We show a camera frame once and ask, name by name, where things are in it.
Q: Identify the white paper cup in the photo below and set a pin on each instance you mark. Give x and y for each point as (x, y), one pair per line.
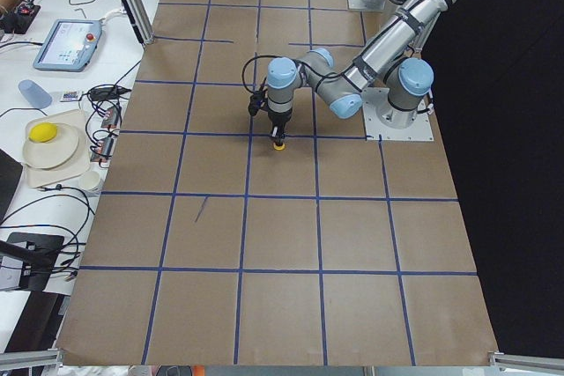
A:
(91, 183)

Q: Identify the yellow push button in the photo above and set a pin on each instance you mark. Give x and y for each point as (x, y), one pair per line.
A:
(279, 146)

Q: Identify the teach pendant near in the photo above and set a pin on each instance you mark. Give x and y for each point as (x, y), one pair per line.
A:
(70, 45)

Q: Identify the yellow lemon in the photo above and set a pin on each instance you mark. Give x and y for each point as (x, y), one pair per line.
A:
(43, 132)

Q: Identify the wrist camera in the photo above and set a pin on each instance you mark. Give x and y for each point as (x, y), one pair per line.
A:
(257, 102)

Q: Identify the beige tray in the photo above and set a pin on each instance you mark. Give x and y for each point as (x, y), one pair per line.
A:
(79, 162)

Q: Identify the blue plastic cup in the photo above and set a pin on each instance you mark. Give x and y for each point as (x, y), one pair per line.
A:
(34, 94)

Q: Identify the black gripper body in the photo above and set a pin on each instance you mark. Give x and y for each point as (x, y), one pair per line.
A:
(278, 119)

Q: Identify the beige plate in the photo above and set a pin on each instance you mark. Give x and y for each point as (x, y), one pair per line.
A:
(53, 153)

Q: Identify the black laptop stand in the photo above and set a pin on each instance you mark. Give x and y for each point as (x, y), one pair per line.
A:
(28, 260)

